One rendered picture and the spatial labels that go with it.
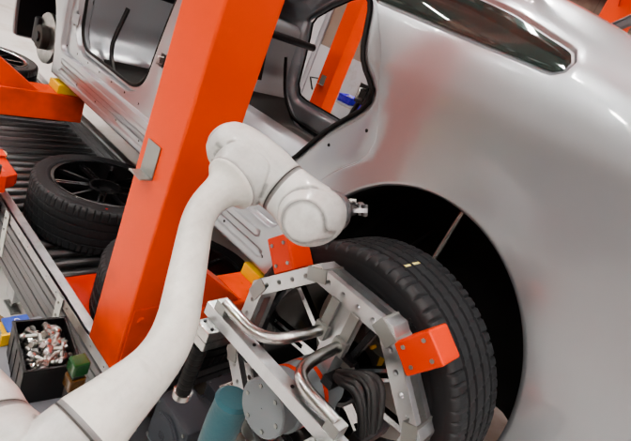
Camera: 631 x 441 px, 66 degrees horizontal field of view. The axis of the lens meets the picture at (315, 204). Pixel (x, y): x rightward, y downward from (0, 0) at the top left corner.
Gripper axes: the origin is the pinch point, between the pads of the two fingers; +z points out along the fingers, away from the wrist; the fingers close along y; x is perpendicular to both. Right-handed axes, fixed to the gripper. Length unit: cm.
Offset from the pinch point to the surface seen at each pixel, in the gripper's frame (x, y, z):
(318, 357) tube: -29.2, -0.5, -23.4
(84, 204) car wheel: -11, -133, 65
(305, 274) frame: -16.1, -8.2, -8.3
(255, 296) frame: -24.4, -22.6, -2.9
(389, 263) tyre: -12.1, 10.7, -6.4
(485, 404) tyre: -43, 34, -3
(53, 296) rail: -43, -117, 32
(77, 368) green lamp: -42, -61, -20
